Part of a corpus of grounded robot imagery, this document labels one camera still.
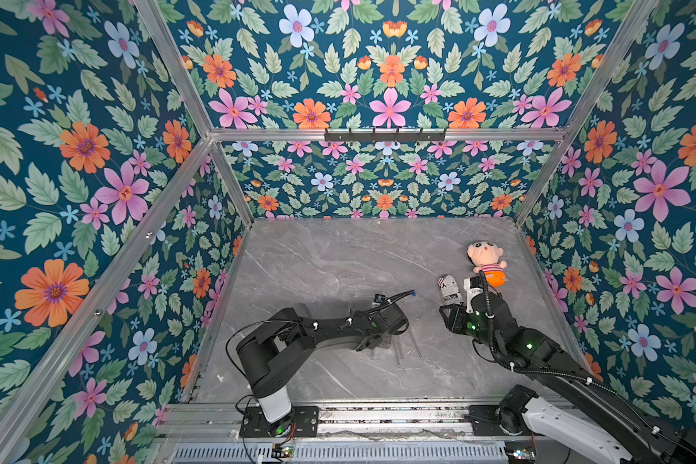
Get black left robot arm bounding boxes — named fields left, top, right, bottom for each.
left=227, top=290, right=416, bottom=430

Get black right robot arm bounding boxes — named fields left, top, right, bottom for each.
left=438, top=275, right=696, bottom=463

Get clear test tube blue stopper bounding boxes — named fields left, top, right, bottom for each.
left=407, top=328, right=423, bottom=360
left=392, top=338, right=404, bottom=367

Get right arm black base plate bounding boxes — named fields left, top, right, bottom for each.
left=465, top=405, right=539, bottom=437

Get metal hook rail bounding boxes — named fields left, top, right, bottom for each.
left=323, top=128, right=448, bottom=144

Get white ventilation grille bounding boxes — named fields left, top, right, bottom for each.
left=172, top=442, right=508, bottom=463

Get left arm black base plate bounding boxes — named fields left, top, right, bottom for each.
left=240, top=406, right=320, bottom=439

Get plush doll orange pants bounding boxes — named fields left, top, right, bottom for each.
left=467, top=241, right=508, bottom=288

